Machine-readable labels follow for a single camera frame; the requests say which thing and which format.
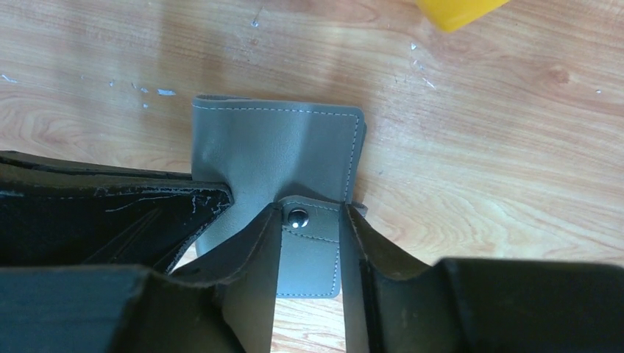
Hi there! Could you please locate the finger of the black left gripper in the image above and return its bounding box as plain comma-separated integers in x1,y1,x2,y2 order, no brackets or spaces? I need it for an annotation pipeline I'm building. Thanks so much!
1,151,233,274

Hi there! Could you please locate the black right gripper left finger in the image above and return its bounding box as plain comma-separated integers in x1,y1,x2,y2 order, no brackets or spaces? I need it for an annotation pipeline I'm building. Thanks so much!
1,203,283,352

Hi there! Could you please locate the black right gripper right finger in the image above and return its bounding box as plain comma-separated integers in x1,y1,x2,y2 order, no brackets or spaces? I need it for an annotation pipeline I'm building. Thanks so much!
339,205,623,352

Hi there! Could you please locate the yellow plastic bin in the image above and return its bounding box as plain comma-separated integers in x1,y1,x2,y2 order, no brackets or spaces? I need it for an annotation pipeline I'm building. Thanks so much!
414,0,508,32

